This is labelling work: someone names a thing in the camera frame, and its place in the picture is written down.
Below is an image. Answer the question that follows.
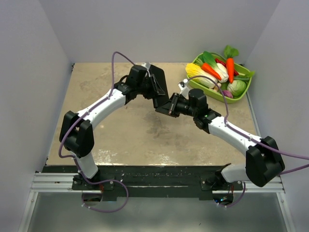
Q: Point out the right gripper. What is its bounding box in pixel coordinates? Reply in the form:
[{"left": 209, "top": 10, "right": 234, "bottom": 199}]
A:
[{"left": 156, "top": 93, "right": 197, "bottom": 118}]

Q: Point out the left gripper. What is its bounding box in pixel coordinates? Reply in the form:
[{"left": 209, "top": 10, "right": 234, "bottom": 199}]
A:
[{"left": 136, "top": 74, "right": 165, "bottom": 100}]

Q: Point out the black tool case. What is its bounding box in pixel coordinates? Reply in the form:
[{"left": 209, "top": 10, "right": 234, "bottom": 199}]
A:
[{"left": 146, "top": 64, "right": 169, "bottom": 109}]

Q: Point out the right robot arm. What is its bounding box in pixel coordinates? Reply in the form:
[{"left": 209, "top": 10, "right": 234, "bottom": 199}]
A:
[{"left": 156, "top": 89, "right": 285, "bottom": 190}]

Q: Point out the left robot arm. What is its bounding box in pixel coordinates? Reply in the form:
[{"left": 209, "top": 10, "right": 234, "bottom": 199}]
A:
[{"left": 59, "top": 65, "right": 168, "bottom": 189}]

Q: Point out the toy napa cabbage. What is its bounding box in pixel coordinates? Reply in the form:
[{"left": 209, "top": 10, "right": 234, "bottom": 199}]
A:
[{"left": 185, "top": 63, "right": 218, "bottom": 88}]

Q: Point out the toy carrot left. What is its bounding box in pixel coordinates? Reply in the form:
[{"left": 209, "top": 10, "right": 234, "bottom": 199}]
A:
[{"left": 201, "top": 63, "right": 221, "bottom": 80}]

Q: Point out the toy carrot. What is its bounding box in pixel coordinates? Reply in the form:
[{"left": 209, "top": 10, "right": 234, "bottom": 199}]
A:
[
  {"left": 201, "top": 63, "right": 221, "bottom": 80},
  {"left": 224, "top": 45, "right": 239, "bottom": 83}
]

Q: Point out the toy mushroom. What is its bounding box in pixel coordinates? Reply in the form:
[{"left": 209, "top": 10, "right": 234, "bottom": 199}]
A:
[{"left": 212, "top": 83, "right": 221, "bottom": 92}]

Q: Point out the toy bok choy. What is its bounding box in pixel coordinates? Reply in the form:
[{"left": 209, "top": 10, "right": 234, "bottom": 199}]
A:
[{"left": 203, "top": 51, "right": 228, "bottom": 83}]

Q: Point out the toy purple onion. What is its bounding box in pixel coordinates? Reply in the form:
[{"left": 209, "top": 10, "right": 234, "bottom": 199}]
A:
[{"left": 223, "top": 90, "right": 234, "bottom": 99}]

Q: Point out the toy red chili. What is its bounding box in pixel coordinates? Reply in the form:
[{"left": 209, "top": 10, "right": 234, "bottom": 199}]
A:
[{"left": 215, "top": 58, "right": 239, "bottom": 76}]

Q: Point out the toy green cabbage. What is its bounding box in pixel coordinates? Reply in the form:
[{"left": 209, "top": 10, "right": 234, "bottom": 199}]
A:
[{"left": 227, "top": 80, "right": 247, "bottom": 97}]

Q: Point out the toy carrot right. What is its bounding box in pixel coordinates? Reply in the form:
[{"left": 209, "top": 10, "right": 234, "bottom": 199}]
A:
[{"left": 224, "top": 45, "right": 239, "bottom": 83}]

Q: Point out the green vegetable tray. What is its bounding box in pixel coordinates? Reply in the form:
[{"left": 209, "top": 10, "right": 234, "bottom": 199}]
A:
[{"left": 189, "top": 63, "right": 255, "bottom": 104}]

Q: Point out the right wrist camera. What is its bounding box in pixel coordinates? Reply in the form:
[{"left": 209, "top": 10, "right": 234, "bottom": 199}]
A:
[{"left": 178, "top": 79, "right": 190, "bottom": 98}]

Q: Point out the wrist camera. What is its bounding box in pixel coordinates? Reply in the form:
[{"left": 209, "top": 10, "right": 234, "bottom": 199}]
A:
[
  {"left": 178, "top": 79, "right": 190, "bottom": 98},
  {"left": 141, "top": 62, "right": 152, "bottom": 78}
]

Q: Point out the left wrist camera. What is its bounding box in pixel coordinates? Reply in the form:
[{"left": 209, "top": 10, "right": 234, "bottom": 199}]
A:
[{"left": 141, "top": 62, "right": 152, "bottom": 78}]

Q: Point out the aluminium rail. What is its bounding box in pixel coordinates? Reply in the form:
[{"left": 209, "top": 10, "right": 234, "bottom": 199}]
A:
[{"left": 31, "top": 173, "right": 285, "bottom": 193}]

